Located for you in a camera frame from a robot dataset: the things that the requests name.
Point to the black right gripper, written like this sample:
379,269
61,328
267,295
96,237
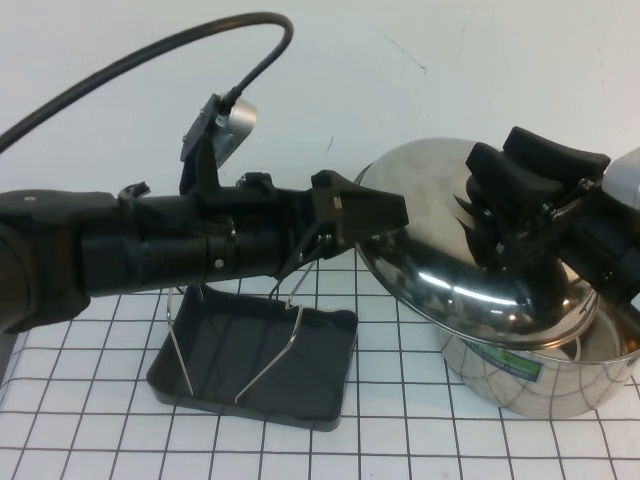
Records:
600,240

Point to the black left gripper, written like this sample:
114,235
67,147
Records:
270,235

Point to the stainless steel pot lid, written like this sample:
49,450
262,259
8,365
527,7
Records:
425,240

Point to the white black-grid tablecloth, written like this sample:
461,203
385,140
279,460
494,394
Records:
100,400

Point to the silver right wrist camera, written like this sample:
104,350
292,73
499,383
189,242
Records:
625,175

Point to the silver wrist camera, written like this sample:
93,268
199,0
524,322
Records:
625,175
235,125

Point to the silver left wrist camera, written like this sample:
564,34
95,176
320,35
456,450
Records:
235,125

